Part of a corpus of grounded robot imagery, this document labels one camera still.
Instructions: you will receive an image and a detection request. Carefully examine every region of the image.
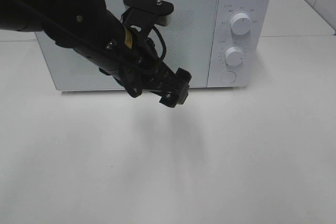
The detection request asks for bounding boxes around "upper white power knob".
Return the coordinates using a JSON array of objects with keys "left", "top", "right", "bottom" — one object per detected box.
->
[{"left": 228, "top": 10, "right": 253, "bottom": 36}]

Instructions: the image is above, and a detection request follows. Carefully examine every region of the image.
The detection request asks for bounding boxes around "lower white timer knob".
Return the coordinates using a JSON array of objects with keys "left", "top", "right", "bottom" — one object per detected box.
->
[{"left": 224, "top": 47, "right": 244, "bottom": 67}]

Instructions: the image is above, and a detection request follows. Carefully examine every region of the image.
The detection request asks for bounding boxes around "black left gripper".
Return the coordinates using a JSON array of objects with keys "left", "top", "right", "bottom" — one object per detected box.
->
[{"left": 104, "top": 0, "right": 192, "bottom": 108}]

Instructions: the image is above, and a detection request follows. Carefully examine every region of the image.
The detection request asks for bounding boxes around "round white door button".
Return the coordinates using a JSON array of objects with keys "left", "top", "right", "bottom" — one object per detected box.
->
[{"left": 220, "top": 71, "right": 237, "bottom": 87}]

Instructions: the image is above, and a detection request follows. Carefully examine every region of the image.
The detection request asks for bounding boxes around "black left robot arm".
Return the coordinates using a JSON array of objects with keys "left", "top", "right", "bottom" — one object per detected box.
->
[{"left": 1, "top": 0, "right": 192, "bottom": 108}]

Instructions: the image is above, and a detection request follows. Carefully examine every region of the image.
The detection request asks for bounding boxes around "white microwave oven body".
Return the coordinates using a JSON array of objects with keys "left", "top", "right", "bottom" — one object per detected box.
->
[{"left": 35, "top": 0, "right": 273, "bottom": 95}]

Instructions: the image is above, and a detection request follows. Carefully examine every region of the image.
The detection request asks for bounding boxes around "white microwave door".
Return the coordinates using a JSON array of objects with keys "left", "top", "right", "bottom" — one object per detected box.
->
[{"left": 36, "top": 0, "right": 217, "bottom": 91}]

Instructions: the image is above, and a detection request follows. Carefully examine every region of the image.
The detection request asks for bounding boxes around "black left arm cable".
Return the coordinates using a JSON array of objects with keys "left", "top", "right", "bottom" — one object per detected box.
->
[{"left": 0, "top": 0, "right": 167, "bottom": 98}]

